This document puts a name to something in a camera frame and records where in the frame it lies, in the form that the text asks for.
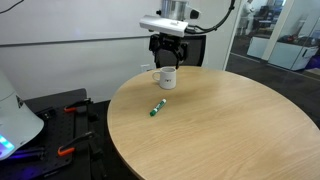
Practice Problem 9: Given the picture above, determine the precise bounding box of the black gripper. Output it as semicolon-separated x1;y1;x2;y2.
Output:
148;32;190;70

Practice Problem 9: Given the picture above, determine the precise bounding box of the green and white marker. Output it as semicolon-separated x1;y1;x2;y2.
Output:
149;98;168;118

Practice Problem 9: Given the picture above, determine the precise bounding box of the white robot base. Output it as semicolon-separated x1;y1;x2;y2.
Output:
0;69;45;161

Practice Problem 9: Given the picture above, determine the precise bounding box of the white ceramic mug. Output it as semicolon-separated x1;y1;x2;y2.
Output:
151;66;178;91

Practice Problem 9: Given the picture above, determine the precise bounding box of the black mesh office chair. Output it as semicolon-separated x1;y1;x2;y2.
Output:
153;33;207;70

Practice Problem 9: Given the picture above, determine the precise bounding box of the person in white clothes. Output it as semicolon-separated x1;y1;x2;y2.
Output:
239;0;255;37

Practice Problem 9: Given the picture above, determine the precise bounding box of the white cabinet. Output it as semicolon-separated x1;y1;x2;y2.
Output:
246;35;320;72

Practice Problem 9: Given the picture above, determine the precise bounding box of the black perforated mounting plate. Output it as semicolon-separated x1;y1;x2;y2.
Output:
0;87;93;180

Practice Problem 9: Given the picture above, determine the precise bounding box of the white wall outlet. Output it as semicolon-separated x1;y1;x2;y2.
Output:
139;63;152;74

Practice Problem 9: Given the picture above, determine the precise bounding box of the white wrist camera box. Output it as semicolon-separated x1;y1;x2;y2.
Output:
138;14;190;39

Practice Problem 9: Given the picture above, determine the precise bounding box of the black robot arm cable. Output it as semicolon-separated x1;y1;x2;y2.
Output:
185;0;236;35

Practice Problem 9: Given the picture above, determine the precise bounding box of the orange handled black clamp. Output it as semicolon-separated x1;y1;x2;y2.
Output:
63;97;93;114
56;130;96;157

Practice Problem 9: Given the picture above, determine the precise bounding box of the thin black wall cable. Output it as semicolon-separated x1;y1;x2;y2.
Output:
0;0;25;15

